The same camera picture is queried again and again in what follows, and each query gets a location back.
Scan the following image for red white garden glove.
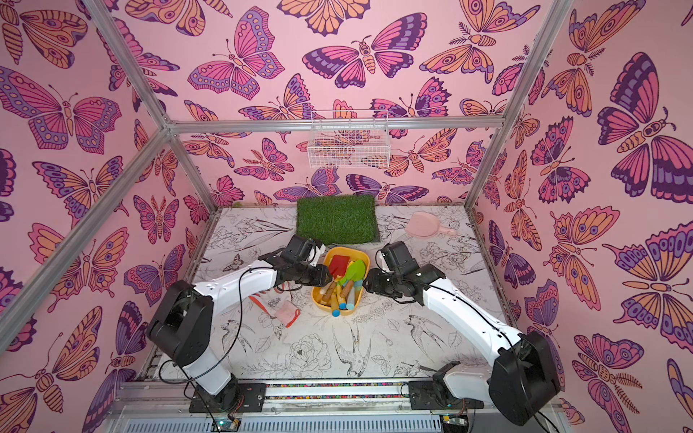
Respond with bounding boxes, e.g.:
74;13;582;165
250;290;301;328

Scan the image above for pink plastic dustpan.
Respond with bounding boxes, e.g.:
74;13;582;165
405;212;458;239

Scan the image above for aluminium frame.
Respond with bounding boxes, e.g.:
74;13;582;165
0;0;575;433

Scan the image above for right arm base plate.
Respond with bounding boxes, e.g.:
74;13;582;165
407;380;485;411

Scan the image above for red shovel wooden handle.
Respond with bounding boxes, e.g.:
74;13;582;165
319;254;350;305

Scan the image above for blue trowel white handle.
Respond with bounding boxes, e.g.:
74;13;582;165
346;280;363;310

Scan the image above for green trowel wooden handle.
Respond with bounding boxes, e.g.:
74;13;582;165
339;260;366;299

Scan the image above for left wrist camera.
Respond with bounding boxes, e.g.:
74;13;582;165
309;241;326;266

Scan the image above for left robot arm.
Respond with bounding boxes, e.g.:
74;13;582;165
146;235;332;398

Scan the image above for yellow plastic storage box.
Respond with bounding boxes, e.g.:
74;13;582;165
310;246;370;317

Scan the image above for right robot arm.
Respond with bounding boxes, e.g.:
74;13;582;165
364;242;561;426

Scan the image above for artificial grass mat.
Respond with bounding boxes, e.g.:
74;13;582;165
296;195;380;245

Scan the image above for white wire basket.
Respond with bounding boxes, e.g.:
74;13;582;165
306;109;392;170

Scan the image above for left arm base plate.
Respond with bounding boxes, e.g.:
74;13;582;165
189;382;267;413

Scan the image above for green trowel yellow handle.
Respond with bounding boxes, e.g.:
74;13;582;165
330;286;341;318

